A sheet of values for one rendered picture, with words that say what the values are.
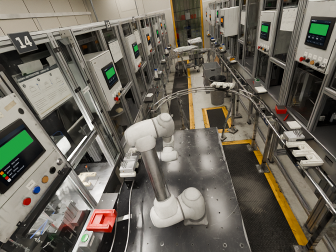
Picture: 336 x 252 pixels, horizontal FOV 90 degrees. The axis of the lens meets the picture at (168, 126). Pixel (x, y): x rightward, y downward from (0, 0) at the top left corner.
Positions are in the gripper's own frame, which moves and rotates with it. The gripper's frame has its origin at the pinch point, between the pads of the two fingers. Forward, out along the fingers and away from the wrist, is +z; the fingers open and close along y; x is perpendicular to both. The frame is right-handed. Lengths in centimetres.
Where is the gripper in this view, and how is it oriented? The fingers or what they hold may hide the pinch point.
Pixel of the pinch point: (135, 157)
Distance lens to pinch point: 169.0
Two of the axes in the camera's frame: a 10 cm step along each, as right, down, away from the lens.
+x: -1.1, 5.8, -8.1
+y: -1.7, -8.1, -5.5
